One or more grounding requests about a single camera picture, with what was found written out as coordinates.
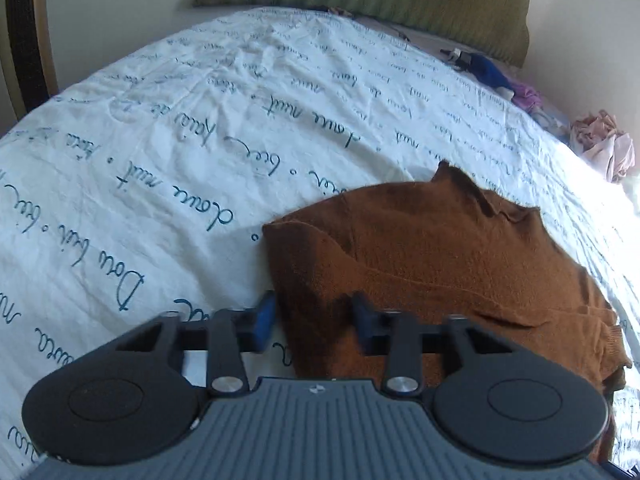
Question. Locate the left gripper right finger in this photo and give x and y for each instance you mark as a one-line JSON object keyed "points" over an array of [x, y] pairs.
{"points": [[403, 340]]}

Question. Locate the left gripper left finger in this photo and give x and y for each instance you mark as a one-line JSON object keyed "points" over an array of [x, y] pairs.
{"points": [[225, 336]]}

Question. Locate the brown knit sweater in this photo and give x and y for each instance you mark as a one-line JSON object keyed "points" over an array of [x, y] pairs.
{"points": [[435, 249]]}

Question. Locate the white script-print bed cover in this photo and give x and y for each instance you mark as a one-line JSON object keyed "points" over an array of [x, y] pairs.
{"points": [[144, 188]]}

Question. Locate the purple garment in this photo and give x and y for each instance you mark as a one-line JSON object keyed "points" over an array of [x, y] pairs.
{"points": [[525, 97]]}

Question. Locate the pink crumpled garment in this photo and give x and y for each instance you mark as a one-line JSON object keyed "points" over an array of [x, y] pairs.
{"points": [[608, 149]]}

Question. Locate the blue garment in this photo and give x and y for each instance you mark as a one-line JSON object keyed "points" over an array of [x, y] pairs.
{"points": [[485, 71]]}

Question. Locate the wooden chair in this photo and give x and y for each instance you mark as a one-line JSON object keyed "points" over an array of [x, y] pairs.
{"points": [[26, 54]]}

